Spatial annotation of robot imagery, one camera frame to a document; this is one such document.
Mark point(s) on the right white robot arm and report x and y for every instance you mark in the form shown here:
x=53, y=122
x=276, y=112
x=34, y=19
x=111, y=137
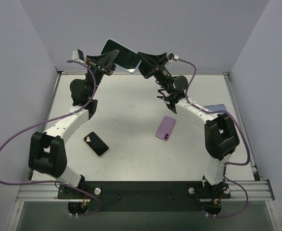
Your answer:
x=221, y=138

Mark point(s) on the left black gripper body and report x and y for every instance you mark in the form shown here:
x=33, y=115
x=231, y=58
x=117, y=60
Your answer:
x=99, y=65

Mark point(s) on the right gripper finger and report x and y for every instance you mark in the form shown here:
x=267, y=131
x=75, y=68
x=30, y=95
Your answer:
x=146, y=70
x=150, y=61

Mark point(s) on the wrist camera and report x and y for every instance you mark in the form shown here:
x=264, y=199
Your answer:
x=77, y=55
x=171, y=57

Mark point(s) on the lavender phone case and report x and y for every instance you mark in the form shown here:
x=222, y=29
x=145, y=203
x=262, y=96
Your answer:
x=216, y=107

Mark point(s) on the aluminium front rail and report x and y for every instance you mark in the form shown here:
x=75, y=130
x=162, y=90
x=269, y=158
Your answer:
x=256, y=190

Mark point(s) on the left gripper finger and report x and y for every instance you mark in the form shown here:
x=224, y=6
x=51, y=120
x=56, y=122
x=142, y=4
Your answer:
x=105, y=61
x=108, y=71

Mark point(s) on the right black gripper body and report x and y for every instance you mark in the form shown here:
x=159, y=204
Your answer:
x=157, y=66

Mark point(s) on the purple phone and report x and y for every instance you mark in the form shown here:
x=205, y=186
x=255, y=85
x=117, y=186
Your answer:
x=165, y=129

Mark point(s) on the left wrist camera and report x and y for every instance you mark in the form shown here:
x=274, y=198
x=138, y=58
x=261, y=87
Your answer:
x=77, y=55

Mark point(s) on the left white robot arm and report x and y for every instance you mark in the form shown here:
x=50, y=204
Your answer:
x=47, y=153

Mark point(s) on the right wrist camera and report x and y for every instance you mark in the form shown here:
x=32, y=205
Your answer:
x=171, y=57

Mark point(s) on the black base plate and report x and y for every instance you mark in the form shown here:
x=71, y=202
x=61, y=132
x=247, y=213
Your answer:
x=146, y=196

